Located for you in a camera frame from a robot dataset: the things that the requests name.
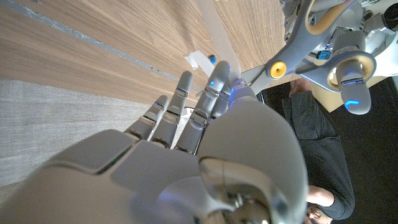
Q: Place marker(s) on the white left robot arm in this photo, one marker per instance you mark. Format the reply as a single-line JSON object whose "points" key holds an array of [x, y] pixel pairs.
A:
{"points": [[388, 56]]}

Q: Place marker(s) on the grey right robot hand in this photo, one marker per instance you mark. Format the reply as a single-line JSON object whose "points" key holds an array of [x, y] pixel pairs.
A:
{"points": [[155, 177]]}

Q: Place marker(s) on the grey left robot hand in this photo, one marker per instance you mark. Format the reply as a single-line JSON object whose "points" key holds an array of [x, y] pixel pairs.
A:
{"points": [[354, 90]]}

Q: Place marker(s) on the orange and grey scissors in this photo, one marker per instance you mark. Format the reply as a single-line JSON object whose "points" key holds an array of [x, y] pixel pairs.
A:
{"points": [[292, 53]]}

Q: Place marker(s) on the person in dark grey top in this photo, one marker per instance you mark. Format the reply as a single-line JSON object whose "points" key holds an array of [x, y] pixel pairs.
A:
{"points": [[320, 149]]}

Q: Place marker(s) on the small blue cap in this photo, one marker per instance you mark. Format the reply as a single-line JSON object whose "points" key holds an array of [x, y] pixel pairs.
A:
{"points": [[212, 59]]}

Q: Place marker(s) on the white power strip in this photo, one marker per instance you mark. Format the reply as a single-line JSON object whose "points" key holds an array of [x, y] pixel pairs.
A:
{"points": [[188, 111]]}

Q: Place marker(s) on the clear tape strip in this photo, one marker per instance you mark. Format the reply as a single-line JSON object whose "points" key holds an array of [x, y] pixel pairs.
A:
{"points": [[219, 34]]}

